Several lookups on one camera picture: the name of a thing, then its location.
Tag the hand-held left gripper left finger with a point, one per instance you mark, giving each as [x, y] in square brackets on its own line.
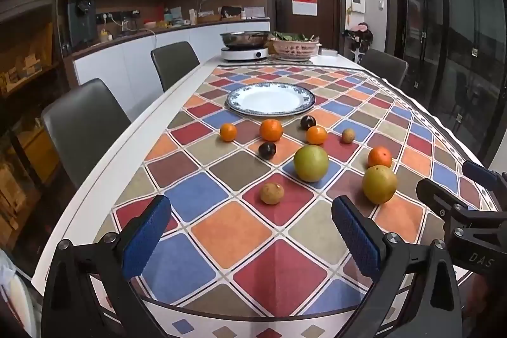
[146, 239]

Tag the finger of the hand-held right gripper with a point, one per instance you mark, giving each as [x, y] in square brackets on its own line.
[435, 197]
[481, 173]

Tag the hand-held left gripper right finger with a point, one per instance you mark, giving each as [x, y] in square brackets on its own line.
[356, 239]

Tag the yellow pear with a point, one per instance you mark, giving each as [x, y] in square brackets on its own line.
[379, 184]

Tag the medium orange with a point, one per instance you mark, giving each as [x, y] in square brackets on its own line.
[379, 156]
[316, 135]

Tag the green pear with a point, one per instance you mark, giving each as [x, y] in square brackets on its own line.
[311, 163]

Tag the small brown kiwi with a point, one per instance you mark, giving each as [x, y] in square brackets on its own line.
[347, 136]
[272, 194]

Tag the dark purple plum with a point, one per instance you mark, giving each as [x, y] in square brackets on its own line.
[267, 150]
[307, 122]

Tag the large orange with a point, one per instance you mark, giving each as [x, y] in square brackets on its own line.
[271, 129]

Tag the blue rimmed white plate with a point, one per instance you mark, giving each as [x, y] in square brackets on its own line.
[270, 99]

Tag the colourful checkered tablecloth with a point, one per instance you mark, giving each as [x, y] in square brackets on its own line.
[237, 235]

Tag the grey dining chair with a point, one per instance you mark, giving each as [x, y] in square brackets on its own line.
[85, 128]
[174, 63]
[386, 65]

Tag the small orange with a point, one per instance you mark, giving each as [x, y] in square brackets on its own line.
[228, 132]

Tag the glass sliding doors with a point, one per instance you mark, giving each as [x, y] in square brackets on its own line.
[447, 25]

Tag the pink and black plush toys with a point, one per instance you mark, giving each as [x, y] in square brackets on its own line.
[361, 35]

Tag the small white box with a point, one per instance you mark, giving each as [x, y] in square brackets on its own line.
[328, 52]

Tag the white counter cabinet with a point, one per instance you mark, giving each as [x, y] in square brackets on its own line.
[130, 59]

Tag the dark wooden storage shelf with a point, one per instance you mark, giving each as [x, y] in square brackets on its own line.
[23, 84]

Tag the pink plastic basket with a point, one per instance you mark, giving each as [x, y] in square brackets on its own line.
[294, 47]

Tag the gold hanging ornament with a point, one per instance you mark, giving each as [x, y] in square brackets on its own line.
[348, 12]

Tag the yellow bottle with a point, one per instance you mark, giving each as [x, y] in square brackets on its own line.
[103, 35]

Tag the white induction cooker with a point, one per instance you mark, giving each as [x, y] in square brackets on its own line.
[244, 53]

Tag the leafy greens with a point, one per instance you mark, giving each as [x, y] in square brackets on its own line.
[292, 36]

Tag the steel pot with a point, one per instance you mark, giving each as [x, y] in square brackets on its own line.
[244, 38]

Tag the black water dispenser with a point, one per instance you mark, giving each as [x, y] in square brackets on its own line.
[81, 23]

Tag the white desk lamp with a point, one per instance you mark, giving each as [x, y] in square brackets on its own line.
[202, 3]

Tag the black countertop appliance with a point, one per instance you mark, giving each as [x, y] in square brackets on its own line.
[231, 11]

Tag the white wall panel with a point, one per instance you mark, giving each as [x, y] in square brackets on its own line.
[357, 4]

